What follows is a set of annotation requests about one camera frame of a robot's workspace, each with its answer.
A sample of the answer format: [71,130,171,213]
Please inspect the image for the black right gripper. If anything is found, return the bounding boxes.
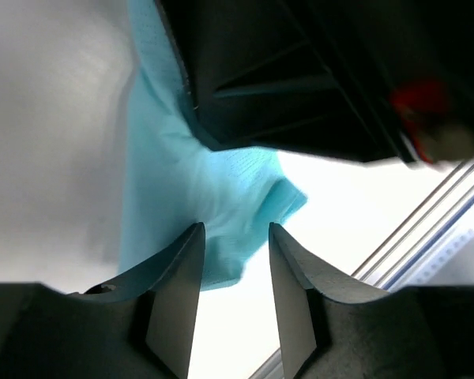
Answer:
[331,1,474,164]

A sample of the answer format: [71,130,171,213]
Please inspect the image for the light blue paper napkin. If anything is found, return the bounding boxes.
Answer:
[118,1,307,291]

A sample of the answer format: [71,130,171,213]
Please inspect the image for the aluminium front rail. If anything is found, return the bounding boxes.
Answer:
[255,161,474,378]

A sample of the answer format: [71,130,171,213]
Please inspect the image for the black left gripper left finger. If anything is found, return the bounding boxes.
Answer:
[0,223,205,378]

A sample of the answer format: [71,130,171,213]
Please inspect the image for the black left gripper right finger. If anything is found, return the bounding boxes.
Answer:
[269,223,474,378]

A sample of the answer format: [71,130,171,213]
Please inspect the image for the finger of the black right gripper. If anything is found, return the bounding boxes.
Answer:
[156,1,407,163]

